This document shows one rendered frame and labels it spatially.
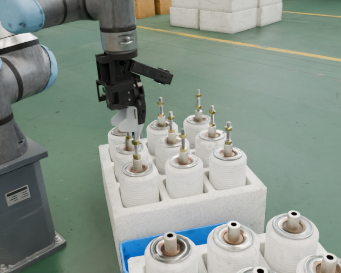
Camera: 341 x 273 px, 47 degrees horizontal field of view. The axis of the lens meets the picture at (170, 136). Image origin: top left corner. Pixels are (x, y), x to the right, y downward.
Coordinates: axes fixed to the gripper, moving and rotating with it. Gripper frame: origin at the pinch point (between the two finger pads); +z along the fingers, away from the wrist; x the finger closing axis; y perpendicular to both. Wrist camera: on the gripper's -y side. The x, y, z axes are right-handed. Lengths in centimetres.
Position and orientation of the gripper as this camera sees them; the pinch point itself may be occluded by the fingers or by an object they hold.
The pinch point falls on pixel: (137, 133)
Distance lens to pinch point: 93.1
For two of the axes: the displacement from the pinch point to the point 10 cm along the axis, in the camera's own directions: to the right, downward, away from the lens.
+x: 5.3, 3.4, -7.8
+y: -8.5, 2.6, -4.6
